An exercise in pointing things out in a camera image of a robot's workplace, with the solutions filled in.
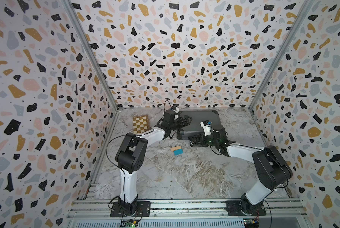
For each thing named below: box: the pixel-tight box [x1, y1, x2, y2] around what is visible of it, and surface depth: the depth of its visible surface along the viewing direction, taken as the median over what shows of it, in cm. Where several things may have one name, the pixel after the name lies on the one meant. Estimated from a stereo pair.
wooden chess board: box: [132, 114, 151, 134], surface depth 111 cm
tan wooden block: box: [170, 145, 182, 152], surface depth 99 cm
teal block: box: [173, 148, 184, 156], surface depth 99 cm
